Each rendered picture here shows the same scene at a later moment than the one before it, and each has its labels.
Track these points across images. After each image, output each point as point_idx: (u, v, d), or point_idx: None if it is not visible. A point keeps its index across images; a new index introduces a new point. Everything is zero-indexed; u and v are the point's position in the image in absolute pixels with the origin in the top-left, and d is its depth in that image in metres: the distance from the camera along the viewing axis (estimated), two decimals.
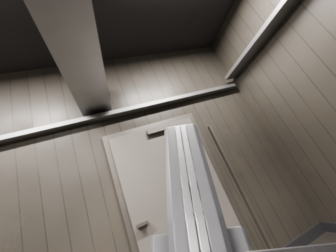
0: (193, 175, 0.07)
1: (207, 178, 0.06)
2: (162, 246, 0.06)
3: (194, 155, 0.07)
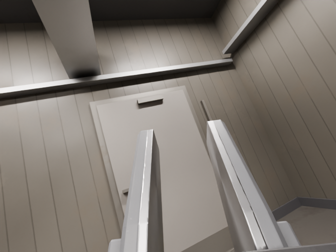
0: (232, 170, 0.07)
1: (248, 173, 0.06)
2: (118, 250, 0.06)
3: (229, 151, 0.07)
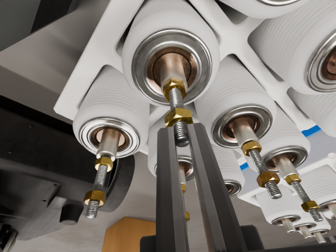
0: (204, 174, 0.07)
1: (218, 177, 0.06)
2: (150, 247, 0.06)
3: (204, 154, 0.07)
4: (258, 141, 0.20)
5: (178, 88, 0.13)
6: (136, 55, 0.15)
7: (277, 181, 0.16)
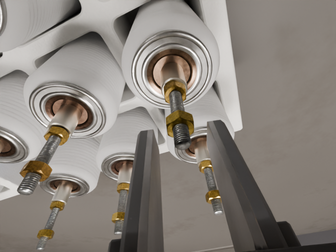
0: (232, 170, 0.07)
1: (248, 173, 0.06)
2: (118, 250, 0.06)
3: (229, 151, 0.07)
4: None
5: (168, 95, 0.13)
6: (165, 106, 0.18)
7: (40, 180, 0.14)
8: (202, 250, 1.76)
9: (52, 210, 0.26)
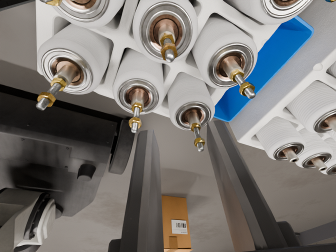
0: (232, 170, 0.07)
1: (248, 173, 0.06)
2: (118, 250, 0.06)
3: (229, 151, 0.07)
4: (173, 33, 0.22)
5: None
6: None
7: (173, 48, 0.19)
8: None
9: None
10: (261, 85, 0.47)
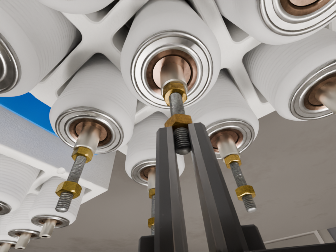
0: (205, 174, 0.07)
1: (219, 177, 0.06)
2: (149, 247, 0.06)
3: (204, 154, 0.07)
4: None
5: None
6: (296, 33, 0.14)
7: (188, 126, 0.10)
8: (271, 241, 1.62)
9: (151, 198, 0.24)
10: (35, 120, 0.36)
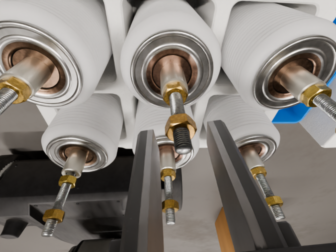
0: (232, 170, 0.07)
1: (248, 173, 0.06)
2: (118, 250, 0.06)
3: (229, 151, 0.07)
4: (181, 79, 0.13)
5: (18, 96, 0.12)
6: (41, 34, 0.13)
7: (169, 136, 0.10)
8: None
9: None
10: None
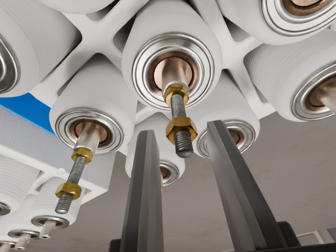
0: (232, 170, 0.07)
1: (248, 173, 0.06)
2: (118, 250, 0.06)
3: (229, 151, 0.07)
4: None
5: None
6: (297, 33, 0.14)
7: None
8: None
9: None
10: (34, 120, 0.36)
